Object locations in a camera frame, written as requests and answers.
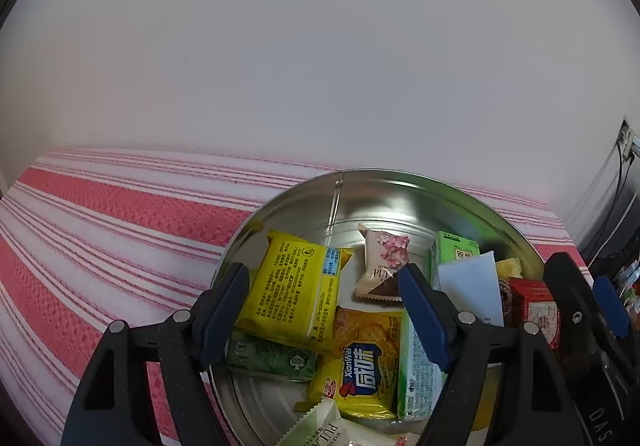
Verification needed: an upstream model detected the black cable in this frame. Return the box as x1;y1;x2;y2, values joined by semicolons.
580;146;626;261

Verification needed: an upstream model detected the ball of twine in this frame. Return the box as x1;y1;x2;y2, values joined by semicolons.
497;276;516;321

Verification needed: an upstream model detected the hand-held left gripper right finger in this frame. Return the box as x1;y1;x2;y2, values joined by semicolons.
397;263;591;446

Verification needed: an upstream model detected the pink flower snack packet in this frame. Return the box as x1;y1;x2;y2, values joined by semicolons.
356;223;411;303

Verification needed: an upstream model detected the plain yellow packet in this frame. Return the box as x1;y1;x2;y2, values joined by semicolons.
235;230;353;341

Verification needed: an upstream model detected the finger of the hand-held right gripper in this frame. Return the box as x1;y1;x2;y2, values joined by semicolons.
544;252;608;364
592;276;638;377

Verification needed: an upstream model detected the green white drink carton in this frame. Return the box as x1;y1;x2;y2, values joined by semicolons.
397;311;448;422
225;330;321;382

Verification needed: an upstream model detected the green white snack packet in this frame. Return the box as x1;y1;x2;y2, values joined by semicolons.
277;398;421;446

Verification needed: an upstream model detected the wall socket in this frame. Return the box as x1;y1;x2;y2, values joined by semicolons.
617;120;640;161

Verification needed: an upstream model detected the colourful small clutter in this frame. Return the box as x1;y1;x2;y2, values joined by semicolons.
617;261;640;311

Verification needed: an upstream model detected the yellow snack packet blue label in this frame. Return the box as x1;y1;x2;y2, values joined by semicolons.
294;307;403;421

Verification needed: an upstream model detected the red snack packet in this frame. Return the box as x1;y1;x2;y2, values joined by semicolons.
507;277;561;351

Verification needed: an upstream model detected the round metal tin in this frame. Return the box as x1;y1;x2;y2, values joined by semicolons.
207;168;551;446

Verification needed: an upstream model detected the red white striped cloth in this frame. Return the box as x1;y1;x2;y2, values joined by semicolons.
0;148;596;446

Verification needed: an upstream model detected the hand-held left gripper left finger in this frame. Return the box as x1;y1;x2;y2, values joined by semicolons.
60;262;251;446

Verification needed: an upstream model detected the white cardboard box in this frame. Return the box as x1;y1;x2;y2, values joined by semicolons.
439;251;505;327

